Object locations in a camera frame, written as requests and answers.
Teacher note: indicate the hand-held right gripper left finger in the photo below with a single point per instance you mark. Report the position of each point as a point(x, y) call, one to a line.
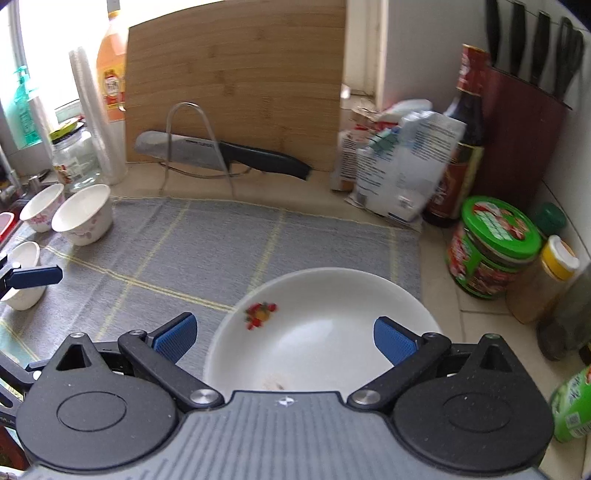
point(178, 339)

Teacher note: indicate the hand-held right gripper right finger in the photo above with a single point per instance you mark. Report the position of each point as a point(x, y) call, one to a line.
point(395, 341)

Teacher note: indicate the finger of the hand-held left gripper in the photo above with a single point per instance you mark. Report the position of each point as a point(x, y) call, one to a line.
point(13, 381)
point(34, 276)

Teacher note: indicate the plain white bowl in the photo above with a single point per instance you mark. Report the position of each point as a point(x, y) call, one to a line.
point(23, 297)

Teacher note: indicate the white bowl pink flowers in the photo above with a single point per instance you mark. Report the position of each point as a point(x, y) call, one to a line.
point(41, 207)

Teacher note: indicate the white bowl purple flowers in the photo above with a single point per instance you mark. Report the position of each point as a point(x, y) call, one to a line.
point(83, 221)

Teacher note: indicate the large white flower plate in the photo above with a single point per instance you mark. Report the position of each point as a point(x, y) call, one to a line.
point(323, 323)

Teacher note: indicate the red plastic container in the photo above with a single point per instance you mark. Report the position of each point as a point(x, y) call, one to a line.
point(5, 226)

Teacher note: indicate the grey checked table mat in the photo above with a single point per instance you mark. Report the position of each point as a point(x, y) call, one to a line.
point(184, 249)

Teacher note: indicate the metal sink knob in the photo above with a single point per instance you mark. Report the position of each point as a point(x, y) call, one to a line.
point(35, 182)

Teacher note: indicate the clear glass jar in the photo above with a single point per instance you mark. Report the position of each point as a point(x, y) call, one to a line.
point(78, 161)

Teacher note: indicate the green lid sauce jar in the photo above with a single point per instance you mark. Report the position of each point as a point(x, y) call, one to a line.
point(494, 249)

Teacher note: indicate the yellow lid spice jar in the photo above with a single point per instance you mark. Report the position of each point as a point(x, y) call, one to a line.
point(535, 286)

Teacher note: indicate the stack of clear plastic cups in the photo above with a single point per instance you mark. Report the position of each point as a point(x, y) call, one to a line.
point(99, 138)

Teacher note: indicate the green dish soap bottle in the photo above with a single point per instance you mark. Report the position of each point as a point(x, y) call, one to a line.
point(23, 115)

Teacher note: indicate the white printed food packet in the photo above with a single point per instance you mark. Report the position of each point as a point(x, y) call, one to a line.
point(406, 170)

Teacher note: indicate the clear bottle red cap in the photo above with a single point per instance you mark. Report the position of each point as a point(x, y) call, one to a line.
point(565, 330)

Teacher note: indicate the green glass jar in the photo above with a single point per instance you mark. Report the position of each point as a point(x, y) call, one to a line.
point(575, 406)

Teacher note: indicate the small green cap jar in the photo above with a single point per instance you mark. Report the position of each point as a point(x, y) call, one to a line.
point(549, 221)

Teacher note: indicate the large cooking oil bottle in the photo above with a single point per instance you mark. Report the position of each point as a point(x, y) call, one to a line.
point(111, 69)

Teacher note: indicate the dark red knife block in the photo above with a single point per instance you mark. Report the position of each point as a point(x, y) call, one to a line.
point(517, 138)

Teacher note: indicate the dark soy sauce bottle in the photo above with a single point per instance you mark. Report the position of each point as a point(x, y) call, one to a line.
point(471, 92)

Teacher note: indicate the bamboo cutting board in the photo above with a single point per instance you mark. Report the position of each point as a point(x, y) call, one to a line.
point(231, 69)

